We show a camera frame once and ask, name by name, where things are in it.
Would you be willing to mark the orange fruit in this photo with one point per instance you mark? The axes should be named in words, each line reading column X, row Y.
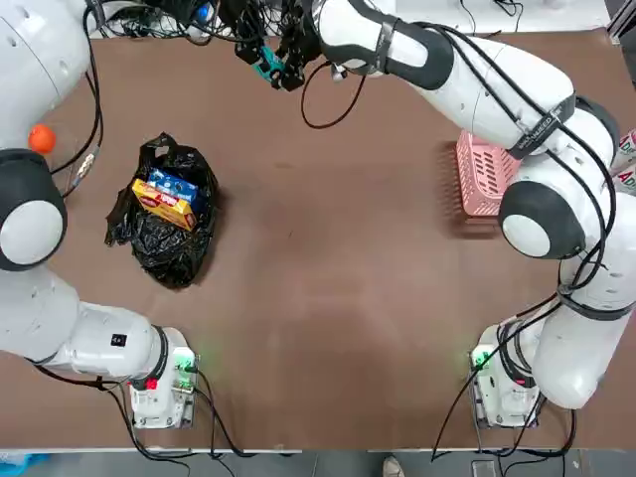
column 42, row 139

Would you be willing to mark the teal snack packet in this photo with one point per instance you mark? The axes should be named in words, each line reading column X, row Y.
column 268, row 64

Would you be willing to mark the teal object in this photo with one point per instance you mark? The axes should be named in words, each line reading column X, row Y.
column 12, row 464

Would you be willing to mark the yellow wafer box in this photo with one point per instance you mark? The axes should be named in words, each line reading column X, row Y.
column 164, row 204

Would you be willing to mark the person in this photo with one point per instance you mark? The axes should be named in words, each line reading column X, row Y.
column 392, row 467

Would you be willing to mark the pink white drink bottle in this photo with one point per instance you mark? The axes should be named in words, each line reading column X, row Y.
column 627, row 180
column 627, row 149

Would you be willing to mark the aluminium frame post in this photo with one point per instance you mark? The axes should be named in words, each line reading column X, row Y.
column 623, row 20

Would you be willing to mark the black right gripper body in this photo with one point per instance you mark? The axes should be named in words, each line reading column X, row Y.
column 303, row 30

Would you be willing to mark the grey floor box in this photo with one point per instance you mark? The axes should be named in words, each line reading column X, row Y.
column 484, row 468

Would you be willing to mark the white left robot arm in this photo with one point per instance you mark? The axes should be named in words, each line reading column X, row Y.
column 30, row 49

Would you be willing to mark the white desk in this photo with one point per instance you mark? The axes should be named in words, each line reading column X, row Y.
column 546, row 15

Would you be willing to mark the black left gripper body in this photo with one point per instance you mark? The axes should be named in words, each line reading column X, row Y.
column 241, row 15

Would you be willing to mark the black plastic bag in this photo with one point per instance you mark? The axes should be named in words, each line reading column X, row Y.
column 164, row 253

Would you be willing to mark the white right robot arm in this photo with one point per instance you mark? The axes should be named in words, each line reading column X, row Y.
column 497, row 74

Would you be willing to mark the blue cookie box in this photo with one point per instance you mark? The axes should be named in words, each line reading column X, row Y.
column 174, row 184

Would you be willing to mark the pink slotted plastic basket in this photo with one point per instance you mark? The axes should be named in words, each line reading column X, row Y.
column 482, row 169

